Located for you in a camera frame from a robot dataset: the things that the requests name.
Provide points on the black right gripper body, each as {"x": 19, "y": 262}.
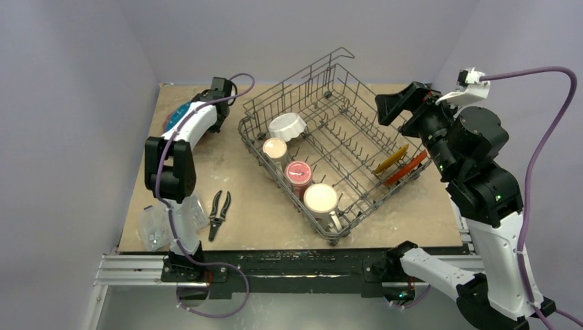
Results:
{"x": 410, "y": 111}

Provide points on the orange fluted plate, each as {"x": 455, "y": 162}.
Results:
{"x": 401, "y": 173}

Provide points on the yellow plate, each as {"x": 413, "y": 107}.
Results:
{"x": 393, "y": 159}

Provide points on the pink ghost pattern mug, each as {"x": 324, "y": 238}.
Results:
{"x": 299, "y": 175}

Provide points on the green interior mushroom mug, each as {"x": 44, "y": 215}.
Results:
{"x": 322, "y": 202}

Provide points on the tall cream seahorse cup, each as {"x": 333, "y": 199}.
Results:
{"x": 276, "y": 153}

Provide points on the blue polka dot plate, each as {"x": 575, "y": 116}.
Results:
{"x": 176, "y": 116}

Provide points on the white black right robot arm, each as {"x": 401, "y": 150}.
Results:
{"x": 504, "y": 295}

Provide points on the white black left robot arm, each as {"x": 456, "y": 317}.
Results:
{"x": 169, "y": 170}

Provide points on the clear plastic screw box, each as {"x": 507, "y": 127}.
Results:
{"x": 152, "y": 227}

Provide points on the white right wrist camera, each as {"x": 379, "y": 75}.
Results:
{"x": 470, "y": 89}

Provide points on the grey wire dish rack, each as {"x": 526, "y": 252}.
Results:
{"x": 343, "y": 141}

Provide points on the aluminium rail right side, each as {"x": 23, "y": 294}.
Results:
{"x": 460, "y": 227}

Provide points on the aluminium rail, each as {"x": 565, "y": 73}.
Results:
{"x": 460, "y": 227}
{"x": 130, "y": 270}

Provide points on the black grey wire stripper pliers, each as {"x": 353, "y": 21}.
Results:
{"x": 217, "y": 217}

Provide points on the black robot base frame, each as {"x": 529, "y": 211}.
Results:
{"x": 368, "y": 272}

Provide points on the aluminium rail front left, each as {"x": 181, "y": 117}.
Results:
{"x": 130, "y": 270}

